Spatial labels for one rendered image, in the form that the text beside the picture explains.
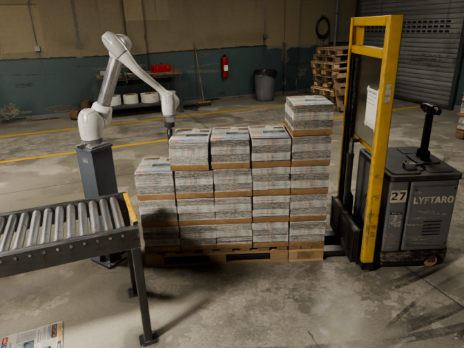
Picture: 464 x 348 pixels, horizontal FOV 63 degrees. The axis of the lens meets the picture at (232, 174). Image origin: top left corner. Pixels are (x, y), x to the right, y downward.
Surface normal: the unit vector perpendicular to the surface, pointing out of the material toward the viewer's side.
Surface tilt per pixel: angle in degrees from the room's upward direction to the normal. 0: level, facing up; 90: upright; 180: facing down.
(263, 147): 90
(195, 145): 90
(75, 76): 90
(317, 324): 0
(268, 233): 90
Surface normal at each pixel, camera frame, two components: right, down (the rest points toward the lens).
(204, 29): 0.37, 0.33
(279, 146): 0.04, 0.37
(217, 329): -0.03, -0.93
